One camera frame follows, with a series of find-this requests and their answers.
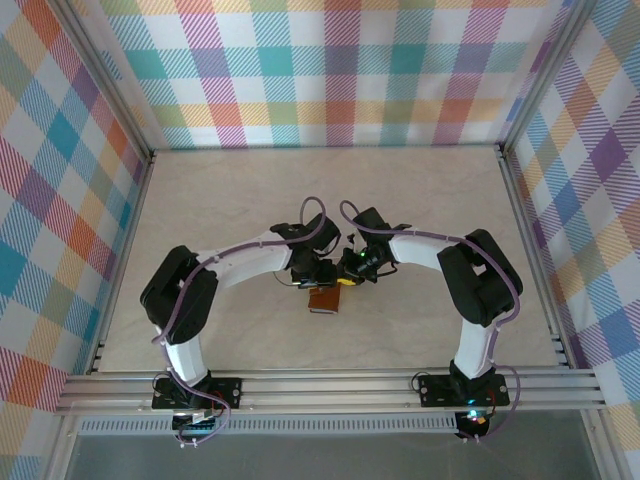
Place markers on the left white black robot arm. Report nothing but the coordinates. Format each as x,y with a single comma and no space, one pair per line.
250,260

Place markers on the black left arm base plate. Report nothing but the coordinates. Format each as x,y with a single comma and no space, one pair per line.
227,390

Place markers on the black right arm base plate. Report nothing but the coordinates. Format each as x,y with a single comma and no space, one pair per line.
435,390

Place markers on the aluminium table side rail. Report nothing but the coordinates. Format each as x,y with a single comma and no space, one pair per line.
534,250
124,250

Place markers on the aluminium mounting rail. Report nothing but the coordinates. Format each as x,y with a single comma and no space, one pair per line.
325,387

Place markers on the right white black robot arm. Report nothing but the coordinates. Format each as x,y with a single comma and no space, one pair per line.
415,255

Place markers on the aluminium frame post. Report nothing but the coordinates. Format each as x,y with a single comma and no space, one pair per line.
106,75
546,75

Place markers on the brown leather card holder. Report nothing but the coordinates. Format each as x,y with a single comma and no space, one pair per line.
325,300

